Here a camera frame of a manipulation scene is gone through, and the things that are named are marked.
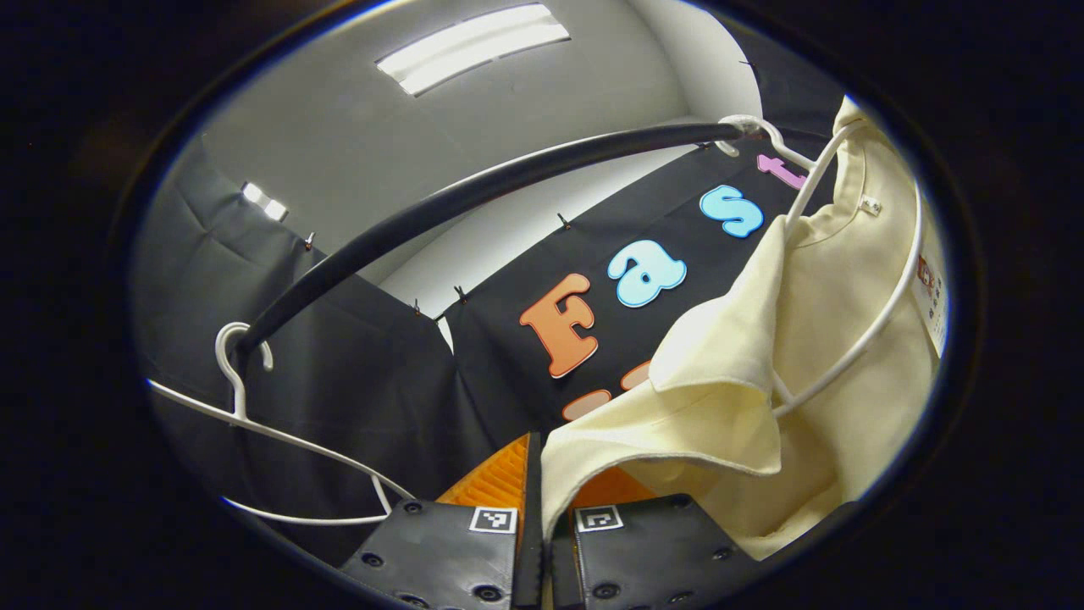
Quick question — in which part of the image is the white hanger with shirt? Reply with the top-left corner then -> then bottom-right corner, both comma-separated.
714,113 -> 926,420

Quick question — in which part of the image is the large ceiling light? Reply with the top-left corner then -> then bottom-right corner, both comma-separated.
375,3 -> 572,97

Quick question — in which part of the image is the empty white hanger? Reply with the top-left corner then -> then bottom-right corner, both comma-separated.
146,322 -> 418,528

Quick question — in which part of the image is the small ceiling light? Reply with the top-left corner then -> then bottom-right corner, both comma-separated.
241,180 -> 289,223

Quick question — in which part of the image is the cream button shirt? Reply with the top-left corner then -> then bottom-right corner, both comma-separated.
540,95 -> 951,562

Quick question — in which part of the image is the black backdrop cloth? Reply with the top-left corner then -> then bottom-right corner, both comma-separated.
135,34 -> 856,577

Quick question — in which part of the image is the black clothes rack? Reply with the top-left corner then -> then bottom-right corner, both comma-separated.
230,121 -> 835,361

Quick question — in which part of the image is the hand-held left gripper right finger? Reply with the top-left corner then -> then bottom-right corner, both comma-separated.
546,464 -> 763,610

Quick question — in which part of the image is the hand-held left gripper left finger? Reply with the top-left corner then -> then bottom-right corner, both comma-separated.
337,430 -> 545,610

